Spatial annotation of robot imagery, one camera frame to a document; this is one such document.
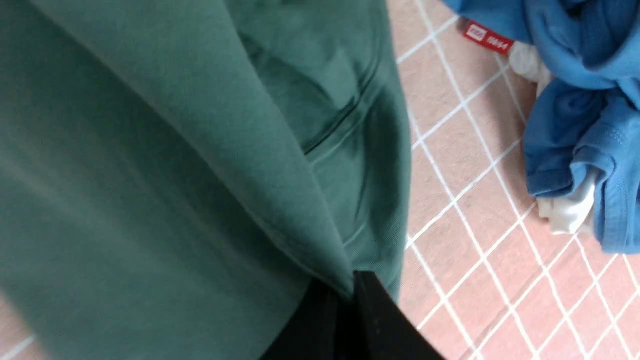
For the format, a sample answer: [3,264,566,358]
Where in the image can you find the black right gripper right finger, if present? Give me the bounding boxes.
[352,272,444,360]

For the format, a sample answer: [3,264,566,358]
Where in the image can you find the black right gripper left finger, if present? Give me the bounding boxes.
[261,279,357,360]

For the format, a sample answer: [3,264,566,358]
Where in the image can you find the green long-sleeve top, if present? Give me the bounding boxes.
[1,0,412,360]

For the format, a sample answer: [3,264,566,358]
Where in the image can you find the pink checked tablecloth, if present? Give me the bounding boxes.
[1,0,639,360]

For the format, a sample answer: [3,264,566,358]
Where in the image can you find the white crumpled garment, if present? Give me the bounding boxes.
[509,41,600,236]

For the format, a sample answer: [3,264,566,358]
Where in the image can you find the blue crumpled garment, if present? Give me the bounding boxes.
[446,0,639,255]

